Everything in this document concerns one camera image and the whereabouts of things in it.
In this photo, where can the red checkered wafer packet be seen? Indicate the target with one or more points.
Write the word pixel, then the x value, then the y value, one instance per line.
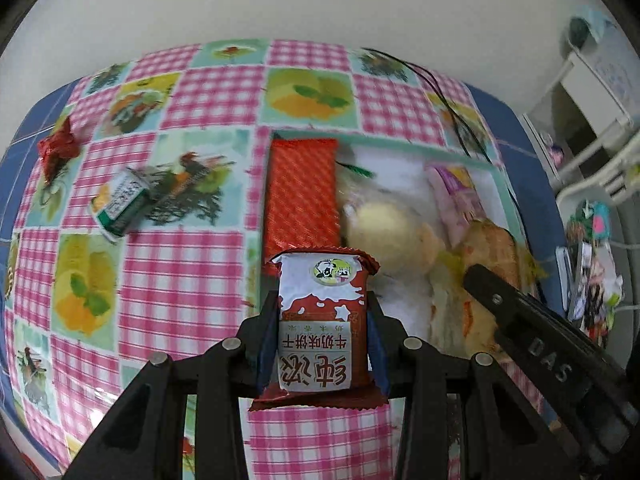
pixel 300 195

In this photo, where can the green white biscuit packet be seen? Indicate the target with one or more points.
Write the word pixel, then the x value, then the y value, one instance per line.
pixel 120 202

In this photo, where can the white tray with teal rim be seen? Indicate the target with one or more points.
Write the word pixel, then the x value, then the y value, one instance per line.
pixel 395 160

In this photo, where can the orange cake packet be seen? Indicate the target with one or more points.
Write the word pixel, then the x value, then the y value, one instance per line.
pixel 492 250

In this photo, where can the crinkled red snack packet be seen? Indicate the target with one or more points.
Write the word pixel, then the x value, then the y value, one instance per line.
pixel 57 147

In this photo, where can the pink checkered printed tablecloth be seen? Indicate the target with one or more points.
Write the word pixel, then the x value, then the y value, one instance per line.
pixel 190 280

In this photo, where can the clear green-edged cake packet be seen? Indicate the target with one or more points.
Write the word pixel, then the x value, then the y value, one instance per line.
pixel 355 185

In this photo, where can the colourful hanging trinkets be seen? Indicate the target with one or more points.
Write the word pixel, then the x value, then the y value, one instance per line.
pixel 595 270

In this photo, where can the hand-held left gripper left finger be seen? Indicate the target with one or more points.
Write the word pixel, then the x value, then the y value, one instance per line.
pixel 266 360

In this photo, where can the white furniture frame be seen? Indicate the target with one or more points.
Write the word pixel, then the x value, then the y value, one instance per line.
pixel 600 125

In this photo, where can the clear packet with pale bun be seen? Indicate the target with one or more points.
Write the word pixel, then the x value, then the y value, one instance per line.
pixel 385 230

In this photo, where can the pink snack packet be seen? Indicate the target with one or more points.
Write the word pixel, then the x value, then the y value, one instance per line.
pixel 457 200

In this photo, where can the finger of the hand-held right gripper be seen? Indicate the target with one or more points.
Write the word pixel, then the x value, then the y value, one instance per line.
pixel 492 297

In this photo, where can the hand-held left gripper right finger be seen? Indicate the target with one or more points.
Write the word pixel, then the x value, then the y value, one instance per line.
pixel 378 365

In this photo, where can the brown white biscuit packet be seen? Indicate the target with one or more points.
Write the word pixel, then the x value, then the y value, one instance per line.
pixel 320 340

